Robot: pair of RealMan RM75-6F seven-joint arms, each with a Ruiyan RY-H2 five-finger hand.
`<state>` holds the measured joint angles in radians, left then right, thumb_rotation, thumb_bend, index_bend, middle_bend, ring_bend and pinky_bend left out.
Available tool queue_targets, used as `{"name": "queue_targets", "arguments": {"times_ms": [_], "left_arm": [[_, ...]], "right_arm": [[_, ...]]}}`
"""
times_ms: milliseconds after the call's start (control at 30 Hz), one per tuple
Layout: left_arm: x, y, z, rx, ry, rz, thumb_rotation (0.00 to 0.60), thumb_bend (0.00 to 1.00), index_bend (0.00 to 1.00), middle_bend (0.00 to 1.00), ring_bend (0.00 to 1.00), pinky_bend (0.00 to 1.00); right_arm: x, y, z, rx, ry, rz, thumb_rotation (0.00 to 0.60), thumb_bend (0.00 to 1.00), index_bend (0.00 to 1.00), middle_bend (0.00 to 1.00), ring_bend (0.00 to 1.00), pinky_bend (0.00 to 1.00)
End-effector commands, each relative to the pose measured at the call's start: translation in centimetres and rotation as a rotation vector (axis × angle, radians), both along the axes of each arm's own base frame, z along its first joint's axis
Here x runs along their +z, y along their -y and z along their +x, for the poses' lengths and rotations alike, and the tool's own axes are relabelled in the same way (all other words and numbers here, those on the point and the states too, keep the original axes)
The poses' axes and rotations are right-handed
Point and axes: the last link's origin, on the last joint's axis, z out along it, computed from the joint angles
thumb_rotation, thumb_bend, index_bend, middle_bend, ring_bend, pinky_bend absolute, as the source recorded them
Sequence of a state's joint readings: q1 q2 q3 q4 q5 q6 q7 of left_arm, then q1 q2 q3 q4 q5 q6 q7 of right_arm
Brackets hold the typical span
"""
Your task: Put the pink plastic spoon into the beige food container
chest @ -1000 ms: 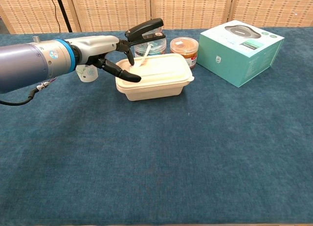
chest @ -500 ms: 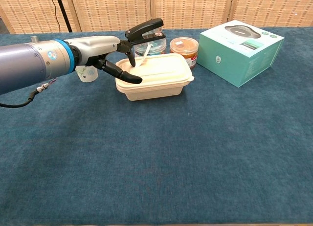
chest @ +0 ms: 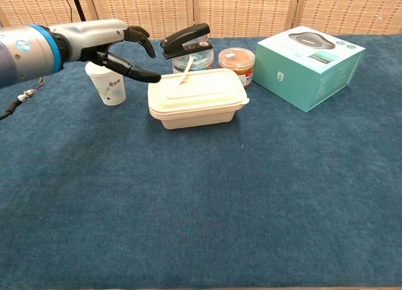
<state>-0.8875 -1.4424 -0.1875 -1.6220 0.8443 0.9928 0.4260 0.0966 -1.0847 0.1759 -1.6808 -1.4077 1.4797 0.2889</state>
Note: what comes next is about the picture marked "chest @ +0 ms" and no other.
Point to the clear jar with brown snacks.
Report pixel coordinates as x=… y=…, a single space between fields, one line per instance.
x=235 y=59

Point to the small pink wrapper scrap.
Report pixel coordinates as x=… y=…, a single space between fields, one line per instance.
x=187 y=69

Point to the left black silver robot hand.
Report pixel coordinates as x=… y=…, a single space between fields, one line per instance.
x=94 y=34

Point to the woven bamboo folding screen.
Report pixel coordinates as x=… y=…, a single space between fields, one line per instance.
x=251 y=10

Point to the teal speaker product box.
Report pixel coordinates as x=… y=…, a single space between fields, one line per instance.
x=298 y=79

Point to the beige lidded food container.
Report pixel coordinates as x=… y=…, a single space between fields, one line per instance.
x=204 y=98

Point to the black tripod stand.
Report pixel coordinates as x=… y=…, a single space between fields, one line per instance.
x=77 y=4

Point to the white paper cup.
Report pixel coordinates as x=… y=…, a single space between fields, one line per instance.
x=110 y=89

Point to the clear jar with colourful clips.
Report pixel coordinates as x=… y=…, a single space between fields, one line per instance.
x=201 y=62

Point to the blue table mat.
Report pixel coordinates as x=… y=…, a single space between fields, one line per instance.
x=188 y=192

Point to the black stapler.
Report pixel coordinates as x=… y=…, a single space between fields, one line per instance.
x=188 y=35

